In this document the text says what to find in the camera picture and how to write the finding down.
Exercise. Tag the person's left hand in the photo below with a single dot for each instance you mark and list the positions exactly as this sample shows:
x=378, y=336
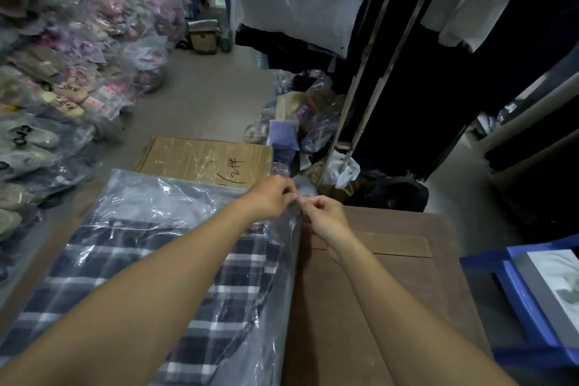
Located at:
x=267, y=201

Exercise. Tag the person's right hand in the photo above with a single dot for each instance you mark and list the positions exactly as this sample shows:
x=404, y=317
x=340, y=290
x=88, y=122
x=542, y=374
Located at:
x=330, y=223

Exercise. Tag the person's left fingers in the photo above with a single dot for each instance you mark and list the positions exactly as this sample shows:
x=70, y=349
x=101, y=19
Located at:
x=287, y=191

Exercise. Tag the person's right fingers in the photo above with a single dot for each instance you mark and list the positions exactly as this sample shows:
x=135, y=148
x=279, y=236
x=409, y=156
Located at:
x=314, y=207

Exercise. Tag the clear plastic garment bag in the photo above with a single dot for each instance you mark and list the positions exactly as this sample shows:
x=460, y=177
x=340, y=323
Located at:
x=149, y=204

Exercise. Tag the person's left forearm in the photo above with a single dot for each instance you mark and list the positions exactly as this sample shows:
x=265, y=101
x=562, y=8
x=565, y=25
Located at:
x=149, y=304

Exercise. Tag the person's right forearm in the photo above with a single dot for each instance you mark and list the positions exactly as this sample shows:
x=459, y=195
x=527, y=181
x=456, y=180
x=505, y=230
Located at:
x=407, y=322

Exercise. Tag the white plastic bag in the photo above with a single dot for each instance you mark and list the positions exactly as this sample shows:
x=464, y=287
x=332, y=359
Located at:
x=341, y=169

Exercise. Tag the purple packet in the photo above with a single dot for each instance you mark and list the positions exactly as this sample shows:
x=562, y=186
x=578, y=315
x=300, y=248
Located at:
x=282, y=134

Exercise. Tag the heap of bagged goods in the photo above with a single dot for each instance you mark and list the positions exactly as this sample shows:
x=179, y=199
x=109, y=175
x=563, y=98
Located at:
x=303, y=114

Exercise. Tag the black bag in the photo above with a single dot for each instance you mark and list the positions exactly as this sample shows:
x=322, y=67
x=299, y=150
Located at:
x=393, y=193

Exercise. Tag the taped cardboard box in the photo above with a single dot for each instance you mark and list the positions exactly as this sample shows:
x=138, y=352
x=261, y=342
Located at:
x=199, y=158

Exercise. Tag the large brown cardboard box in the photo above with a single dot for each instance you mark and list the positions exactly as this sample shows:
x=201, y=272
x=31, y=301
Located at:
x=325, y=309

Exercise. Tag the metal clothes rack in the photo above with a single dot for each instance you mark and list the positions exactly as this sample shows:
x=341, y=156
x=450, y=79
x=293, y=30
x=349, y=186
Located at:
x=362, y=82

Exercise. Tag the brown bag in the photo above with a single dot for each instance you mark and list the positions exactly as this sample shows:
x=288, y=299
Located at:
x=203, y=39

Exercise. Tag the dark hanging garments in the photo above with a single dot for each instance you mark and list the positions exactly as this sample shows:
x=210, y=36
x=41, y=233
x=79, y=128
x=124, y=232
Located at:
x=452, y=96

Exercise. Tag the navy white plaid shirt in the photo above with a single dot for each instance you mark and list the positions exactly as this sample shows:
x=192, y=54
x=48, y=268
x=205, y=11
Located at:
x=90, y=263

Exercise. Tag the blue plastic stool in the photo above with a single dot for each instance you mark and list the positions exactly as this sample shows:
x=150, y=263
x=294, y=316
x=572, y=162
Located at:
x=511, y=290

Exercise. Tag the grey flat box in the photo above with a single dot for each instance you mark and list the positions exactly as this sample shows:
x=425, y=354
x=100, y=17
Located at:
x=554, y=286

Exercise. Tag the pile of bagged slippers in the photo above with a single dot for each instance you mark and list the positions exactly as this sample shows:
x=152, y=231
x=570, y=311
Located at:
x=63, y=64

